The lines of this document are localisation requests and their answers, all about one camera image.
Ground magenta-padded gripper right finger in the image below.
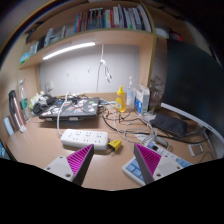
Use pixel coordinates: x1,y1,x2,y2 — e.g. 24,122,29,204
133,143,184,186

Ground white power strip cable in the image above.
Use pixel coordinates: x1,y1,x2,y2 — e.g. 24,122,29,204
55,93,71,137

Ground hanging white cable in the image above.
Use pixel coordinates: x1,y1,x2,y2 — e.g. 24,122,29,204
95,43,113,93

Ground yellow squeeze bottle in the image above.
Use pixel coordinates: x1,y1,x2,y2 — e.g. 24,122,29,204
114,85,127,114

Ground black pouch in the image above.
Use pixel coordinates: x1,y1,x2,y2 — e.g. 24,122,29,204
150,113,188,138

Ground white and blue keyboard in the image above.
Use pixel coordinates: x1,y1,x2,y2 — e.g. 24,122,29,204
121,141,194,187

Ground white wall socket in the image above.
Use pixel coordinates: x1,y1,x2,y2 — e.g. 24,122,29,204
44,80,55,94

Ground white desk cable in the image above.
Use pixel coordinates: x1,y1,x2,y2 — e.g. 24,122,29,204
106,103,159,151

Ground small white slab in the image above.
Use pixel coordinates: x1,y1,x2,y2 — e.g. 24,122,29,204
3,116,15,137

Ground dark computer monitor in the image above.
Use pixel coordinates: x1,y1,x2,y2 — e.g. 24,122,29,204
159,39,224,144

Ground white power strip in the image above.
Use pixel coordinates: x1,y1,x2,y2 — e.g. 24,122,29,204
60,128,110,151

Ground black headphones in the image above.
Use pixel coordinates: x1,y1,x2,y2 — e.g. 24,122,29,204
32,94,56,116

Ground white led light bar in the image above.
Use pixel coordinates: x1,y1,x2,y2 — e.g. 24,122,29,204
42,41,97,61

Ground black laptop with stickers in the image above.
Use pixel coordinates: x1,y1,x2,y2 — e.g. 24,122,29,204
38,96,101,122

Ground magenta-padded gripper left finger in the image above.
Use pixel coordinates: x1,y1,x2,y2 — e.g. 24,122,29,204
44,143,95,187

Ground dark red folded umbrella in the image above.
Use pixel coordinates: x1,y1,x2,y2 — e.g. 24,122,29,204
8,89,28,133

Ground clear pump bottle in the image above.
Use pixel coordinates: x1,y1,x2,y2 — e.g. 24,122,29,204
125,75,137,109

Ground black desk cable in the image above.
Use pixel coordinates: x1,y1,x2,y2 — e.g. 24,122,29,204
101,106,214,148

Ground yellow charger block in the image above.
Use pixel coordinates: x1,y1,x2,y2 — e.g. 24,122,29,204
107,139,123,153

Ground wooden shelf unit with books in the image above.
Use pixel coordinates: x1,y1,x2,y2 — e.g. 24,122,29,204
18,1,188,70

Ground clear green-labelled water bottle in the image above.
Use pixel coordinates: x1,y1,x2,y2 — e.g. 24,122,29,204
18,79,32,123

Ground white and green bundle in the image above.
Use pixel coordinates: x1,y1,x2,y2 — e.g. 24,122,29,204
29,91,46,108

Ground white and blue carton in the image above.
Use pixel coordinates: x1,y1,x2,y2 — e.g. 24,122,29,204
134,84,151,116

